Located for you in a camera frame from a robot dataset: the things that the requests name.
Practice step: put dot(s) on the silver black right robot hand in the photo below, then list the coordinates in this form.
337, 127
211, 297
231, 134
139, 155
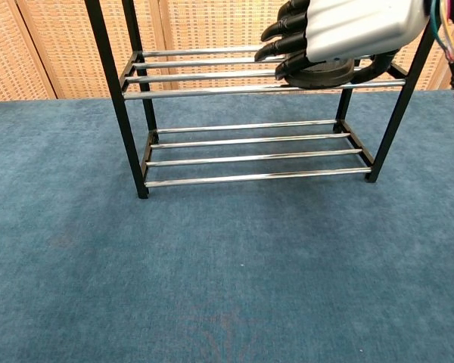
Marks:
355, 26

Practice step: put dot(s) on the woven rattan folding screen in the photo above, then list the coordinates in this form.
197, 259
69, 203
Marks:
212, 22

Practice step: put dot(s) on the blue carpet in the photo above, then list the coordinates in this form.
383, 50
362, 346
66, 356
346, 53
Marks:
98, 264

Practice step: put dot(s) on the black rubber slide sandal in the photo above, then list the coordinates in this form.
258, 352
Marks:
318, 78

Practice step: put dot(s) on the black metal shoe rack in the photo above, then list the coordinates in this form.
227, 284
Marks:
117, 98

